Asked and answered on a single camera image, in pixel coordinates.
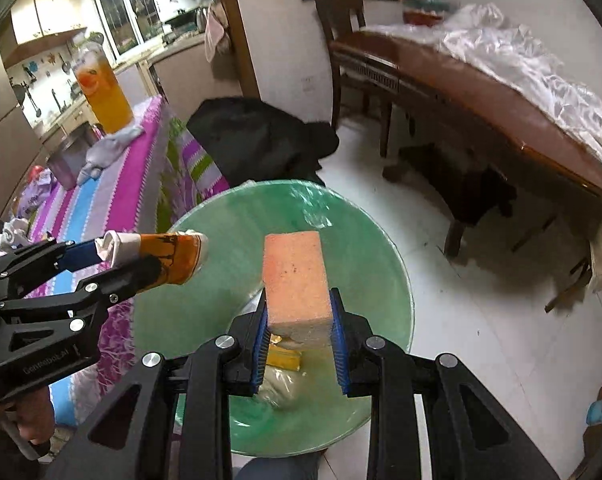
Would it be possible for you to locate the orange paper cup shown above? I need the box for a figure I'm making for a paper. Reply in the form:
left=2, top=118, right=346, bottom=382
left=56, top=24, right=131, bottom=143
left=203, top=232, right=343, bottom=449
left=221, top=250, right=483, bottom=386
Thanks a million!
left=94, top=230, right=209, bottom=289

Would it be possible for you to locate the steel mug pot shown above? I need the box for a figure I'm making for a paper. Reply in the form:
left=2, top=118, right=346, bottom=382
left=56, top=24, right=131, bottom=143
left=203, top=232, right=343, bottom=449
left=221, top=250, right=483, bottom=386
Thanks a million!
left=46, top=122, right=100, bottom=190

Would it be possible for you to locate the black bag on floor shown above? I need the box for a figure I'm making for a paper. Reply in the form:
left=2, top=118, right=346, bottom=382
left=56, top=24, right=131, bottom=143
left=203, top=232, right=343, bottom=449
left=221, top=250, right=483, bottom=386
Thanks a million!
left=187, top=96, right=339, bottom=188

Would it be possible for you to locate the brown wooden dining table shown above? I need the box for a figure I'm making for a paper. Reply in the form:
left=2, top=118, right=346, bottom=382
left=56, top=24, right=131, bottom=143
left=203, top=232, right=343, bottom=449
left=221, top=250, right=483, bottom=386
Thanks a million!
left=348, top=30, right=602, bottom=221

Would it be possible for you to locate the dark wooden chair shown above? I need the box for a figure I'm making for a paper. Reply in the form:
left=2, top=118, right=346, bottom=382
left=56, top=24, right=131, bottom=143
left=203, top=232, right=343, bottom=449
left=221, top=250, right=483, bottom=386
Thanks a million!
left=314, top=0, right=397, bottom=158

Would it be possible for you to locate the white plastic sheet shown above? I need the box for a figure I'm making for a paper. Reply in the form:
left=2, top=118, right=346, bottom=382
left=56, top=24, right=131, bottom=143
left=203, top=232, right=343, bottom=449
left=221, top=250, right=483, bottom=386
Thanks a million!
left=363, top=3, right=602, bottom=163

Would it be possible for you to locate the yellow wrapper in bin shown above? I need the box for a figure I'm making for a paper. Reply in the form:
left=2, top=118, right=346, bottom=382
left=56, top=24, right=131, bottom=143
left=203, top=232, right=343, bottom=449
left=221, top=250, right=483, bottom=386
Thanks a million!
left=266, top=335, right=302, bottom=372

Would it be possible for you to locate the grey white glove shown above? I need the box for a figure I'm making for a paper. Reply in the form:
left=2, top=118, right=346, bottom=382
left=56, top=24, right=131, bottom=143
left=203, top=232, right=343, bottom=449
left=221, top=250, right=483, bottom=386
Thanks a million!
left=77, top=125, right=145, bottom=186

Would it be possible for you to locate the green lined trash bin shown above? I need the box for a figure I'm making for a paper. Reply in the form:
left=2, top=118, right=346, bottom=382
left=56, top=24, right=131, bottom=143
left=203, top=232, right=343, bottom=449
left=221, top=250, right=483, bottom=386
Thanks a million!
left=133, top=181, right=414, bottom=457

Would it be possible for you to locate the operator left hand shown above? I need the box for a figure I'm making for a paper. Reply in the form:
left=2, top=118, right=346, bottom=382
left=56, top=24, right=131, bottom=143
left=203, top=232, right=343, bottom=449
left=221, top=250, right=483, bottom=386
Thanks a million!
left=5, top=386, right=55, bottom=445

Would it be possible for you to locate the hanging pink towel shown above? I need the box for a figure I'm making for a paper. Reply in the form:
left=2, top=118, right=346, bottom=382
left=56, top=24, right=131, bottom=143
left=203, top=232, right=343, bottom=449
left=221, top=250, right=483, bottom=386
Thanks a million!
left=205, top=2, right=231, bottom=63

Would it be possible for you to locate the crumpled white tissue cloth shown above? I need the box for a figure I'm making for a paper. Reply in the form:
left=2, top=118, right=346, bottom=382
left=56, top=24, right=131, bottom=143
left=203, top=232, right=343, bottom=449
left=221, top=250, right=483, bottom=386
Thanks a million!
left=0, top=218, right=31, bottom=257

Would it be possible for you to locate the orange sponge block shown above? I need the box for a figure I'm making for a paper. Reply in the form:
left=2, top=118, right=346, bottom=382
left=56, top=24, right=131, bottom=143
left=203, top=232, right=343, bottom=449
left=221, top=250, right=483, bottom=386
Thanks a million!
left=262, top=231, right=333, bottom=349

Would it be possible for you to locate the orange juice bottle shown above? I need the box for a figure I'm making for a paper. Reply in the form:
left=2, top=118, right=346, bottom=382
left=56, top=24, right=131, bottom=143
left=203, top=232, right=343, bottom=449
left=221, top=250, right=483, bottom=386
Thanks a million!
left=72, top=35, right=134, bottom=134

